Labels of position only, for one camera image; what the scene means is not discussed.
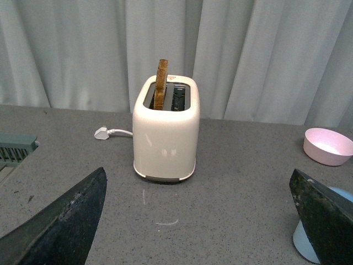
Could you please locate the pink bowl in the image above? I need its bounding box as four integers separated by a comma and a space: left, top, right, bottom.
303, 128, 352, 166

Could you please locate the green dish rack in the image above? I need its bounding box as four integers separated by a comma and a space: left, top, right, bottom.
0, 133, 38, 167

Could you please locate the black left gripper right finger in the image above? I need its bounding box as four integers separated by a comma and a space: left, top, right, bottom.
290, 169, 352, 264

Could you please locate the cream white toaster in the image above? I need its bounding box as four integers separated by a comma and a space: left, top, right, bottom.
132, 75, 200, 182

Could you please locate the grey curtain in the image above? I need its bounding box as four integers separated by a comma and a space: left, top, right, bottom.
1, 1, 352, 128

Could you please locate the left blue cup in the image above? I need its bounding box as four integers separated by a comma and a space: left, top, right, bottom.
292, 186, 353, 264

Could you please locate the white power plug cable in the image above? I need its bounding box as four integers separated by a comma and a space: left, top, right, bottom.
94, 126, 134, 140

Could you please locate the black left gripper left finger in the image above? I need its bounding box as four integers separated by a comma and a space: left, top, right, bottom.
1, 167, 107, 264

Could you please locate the toast slice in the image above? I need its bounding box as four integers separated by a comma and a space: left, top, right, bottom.
153, 59, 168, 110

